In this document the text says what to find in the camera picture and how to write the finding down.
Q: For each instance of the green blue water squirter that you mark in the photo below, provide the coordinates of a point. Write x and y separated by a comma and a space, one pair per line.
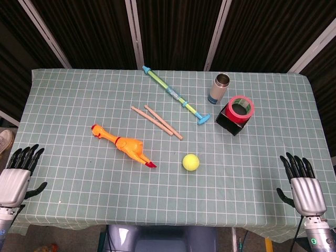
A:
173, 93

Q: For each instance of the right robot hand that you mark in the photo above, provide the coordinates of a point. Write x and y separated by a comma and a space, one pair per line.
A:
308, 194

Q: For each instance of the orange rubber chicken toy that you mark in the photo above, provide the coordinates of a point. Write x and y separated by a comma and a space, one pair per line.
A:
126, 145

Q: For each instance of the wooden drumstick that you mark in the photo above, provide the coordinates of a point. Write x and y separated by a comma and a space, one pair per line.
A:
168, 127
153, 121

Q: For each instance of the yellow ball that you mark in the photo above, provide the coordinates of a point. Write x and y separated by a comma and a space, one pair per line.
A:
191, 162

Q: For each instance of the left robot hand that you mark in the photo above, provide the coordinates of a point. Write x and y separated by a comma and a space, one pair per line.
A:
14, 183

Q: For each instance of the green checkered tablecloth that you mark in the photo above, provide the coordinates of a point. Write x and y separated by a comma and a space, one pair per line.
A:
78, 105

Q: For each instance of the red tape roll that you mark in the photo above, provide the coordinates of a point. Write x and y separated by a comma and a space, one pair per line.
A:
232, 113

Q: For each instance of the metal table leg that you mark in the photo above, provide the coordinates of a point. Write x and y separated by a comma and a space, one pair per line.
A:
233, 240

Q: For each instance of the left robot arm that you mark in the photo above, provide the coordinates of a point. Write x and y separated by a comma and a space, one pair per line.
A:
6, 220

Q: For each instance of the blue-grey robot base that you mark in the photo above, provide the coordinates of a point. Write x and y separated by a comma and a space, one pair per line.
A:
157, 237

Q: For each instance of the yellow floor object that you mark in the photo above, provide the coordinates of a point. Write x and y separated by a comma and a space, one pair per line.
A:
268, 245

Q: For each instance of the steel thermos cup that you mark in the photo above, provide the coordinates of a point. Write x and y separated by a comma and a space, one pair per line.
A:
217, 90

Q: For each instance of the black cardboard box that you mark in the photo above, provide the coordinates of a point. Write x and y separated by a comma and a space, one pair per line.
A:
231, 126

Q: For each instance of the white partition frame post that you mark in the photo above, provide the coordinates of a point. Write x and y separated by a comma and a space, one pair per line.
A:
312, 50
134, 34
9, 118
44, 34
218, 34

